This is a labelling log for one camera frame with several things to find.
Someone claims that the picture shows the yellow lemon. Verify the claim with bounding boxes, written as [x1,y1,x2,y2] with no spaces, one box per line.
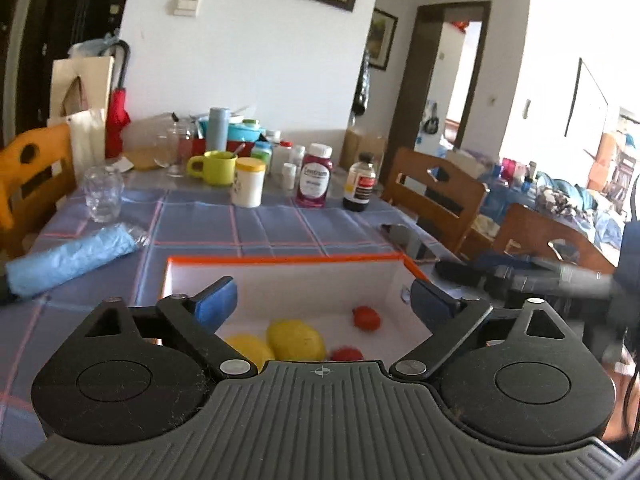
[267,320,326,362]
[224,334,276,370]

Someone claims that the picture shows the red tomato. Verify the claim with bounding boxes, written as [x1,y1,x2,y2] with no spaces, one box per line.
[352,306,382,333]
[330,346,363,362]

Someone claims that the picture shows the brown wooden chair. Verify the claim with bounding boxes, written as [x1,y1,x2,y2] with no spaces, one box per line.
[491,204,615,274]
[382,148,488,254]

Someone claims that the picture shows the dark brown medicine bottle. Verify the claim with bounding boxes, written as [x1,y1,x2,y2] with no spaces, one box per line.
[343,152,376,212]

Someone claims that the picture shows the orange cardboard box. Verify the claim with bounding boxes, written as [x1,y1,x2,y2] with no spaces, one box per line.
[162,254,431,365]

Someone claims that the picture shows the blue plaid tablecloth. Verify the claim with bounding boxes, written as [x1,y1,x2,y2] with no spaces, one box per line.
[0,179,482,461]

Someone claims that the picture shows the purple Centrum vitamin bottle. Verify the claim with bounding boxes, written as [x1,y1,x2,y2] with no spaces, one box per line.
[296,143,333,208]

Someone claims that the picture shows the small white pill bottle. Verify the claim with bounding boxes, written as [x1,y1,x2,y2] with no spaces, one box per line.
[281,162,297,191]

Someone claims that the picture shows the yellow-green mug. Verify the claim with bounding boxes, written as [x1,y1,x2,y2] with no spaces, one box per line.
[186,151,238,186]

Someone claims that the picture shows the white canister yellow lid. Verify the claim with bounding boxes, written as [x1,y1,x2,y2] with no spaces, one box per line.
[231,157,266,208]

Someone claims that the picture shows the clear drinking glass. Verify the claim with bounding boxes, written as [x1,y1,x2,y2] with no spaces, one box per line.
[82,166,124,223]

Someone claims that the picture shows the green lid white bottle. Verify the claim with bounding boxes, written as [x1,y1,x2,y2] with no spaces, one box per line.
[250,141,272,174]

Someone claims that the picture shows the folded blue cloth roll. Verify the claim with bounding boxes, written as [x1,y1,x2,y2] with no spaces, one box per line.
[3,222,150,298]

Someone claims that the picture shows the clear wine glass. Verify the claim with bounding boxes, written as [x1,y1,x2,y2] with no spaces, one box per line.
[153,124,193,178]

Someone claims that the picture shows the teal plastic container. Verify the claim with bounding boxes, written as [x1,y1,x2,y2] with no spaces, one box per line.
[198,118,266,150]

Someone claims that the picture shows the light blue thermos bottle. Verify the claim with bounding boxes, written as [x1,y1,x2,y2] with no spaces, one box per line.
[206,107,231,152]

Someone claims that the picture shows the red folded umbrella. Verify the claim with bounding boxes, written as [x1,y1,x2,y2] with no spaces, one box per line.
[105,39,131,158]

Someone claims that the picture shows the small framed picture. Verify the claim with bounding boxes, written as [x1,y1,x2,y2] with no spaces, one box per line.
[367,9,398,70]

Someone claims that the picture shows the orange wooden chair left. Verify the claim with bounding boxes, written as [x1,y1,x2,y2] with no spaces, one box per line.
[1,124,76,259]

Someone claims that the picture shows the white paper shopping bag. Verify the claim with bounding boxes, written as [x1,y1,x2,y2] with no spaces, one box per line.
[49,56,114,119]

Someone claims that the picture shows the cardboard box against wall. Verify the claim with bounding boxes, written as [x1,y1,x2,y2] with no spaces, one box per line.
[338,128,387,171]

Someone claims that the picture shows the white wall switch panel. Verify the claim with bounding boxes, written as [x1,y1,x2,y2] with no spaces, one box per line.
[172,0,201,18]

